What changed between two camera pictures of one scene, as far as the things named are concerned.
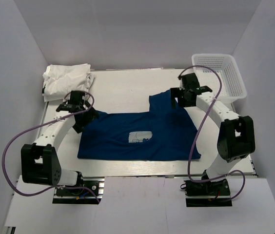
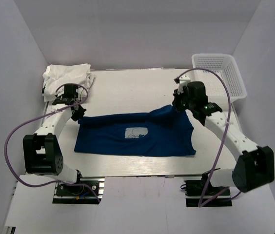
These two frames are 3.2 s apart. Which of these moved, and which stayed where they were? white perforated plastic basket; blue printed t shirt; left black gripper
Moved: left black gripper; blue printed t shirt
Stayed: white perforated plastic basket
